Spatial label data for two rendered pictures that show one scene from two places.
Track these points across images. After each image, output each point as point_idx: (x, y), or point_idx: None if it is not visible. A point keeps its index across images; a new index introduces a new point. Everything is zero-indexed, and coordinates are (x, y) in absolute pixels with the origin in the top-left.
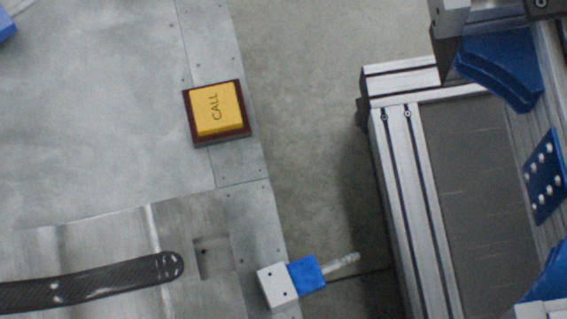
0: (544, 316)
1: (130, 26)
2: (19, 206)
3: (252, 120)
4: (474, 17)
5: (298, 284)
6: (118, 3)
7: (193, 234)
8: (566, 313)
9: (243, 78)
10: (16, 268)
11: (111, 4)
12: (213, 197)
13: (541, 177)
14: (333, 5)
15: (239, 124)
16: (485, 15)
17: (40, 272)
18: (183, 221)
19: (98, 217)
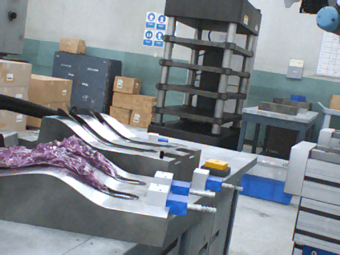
0: (315, 144)
1: (203, 160)
2: None
3: (227, 176)
4: (333, 144)
5: (209, 178)
6: (203, 158)
7: (182, 147)
8: (327, 146)
9: (232, 173)
10: (117, 128)
11: (200, 157)
12: (198, 148)
13: None
14: None
15: (222, 166)
16: (337, 145)
17: (123, 134)
18: (182, 146)
19: (153, 140)
